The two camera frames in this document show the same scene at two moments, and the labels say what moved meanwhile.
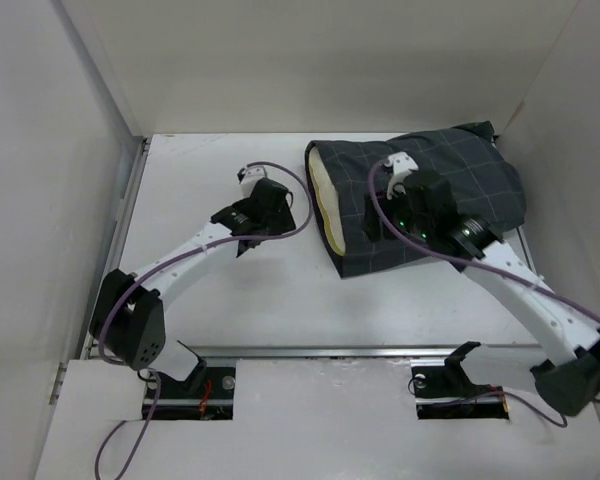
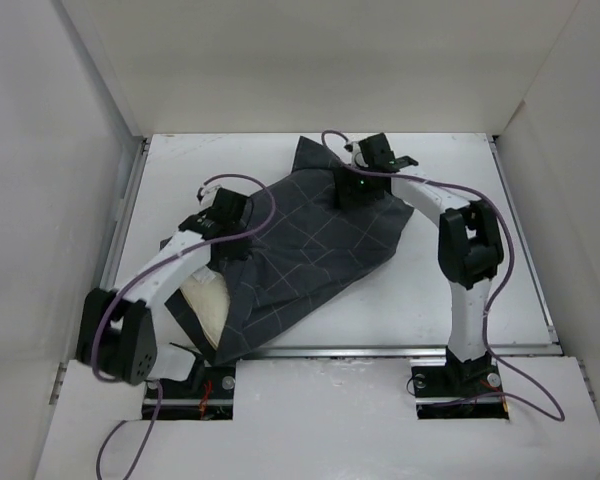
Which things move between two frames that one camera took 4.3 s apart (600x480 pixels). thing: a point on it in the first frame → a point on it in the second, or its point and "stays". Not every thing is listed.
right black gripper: [385, 205] → [345, 176]
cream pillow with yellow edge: [327, 199] → [208, 296]
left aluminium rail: [120, 234] stays
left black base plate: [207, 394] stays
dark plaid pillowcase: [483, 180] → [302, 242]
